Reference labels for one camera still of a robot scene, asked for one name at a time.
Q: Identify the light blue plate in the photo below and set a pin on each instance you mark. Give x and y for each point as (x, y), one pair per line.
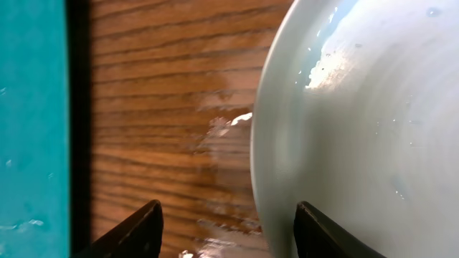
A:
(357, 114)

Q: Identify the turquoise plastic tray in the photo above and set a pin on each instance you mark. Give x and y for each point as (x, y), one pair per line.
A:
(35, 137)

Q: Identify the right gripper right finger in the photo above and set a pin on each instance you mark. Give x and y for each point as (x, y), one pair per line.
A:
(317, 236)

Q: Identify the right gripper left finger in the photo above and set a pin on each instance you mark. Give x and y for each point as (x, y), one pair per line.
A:
(138, 236)

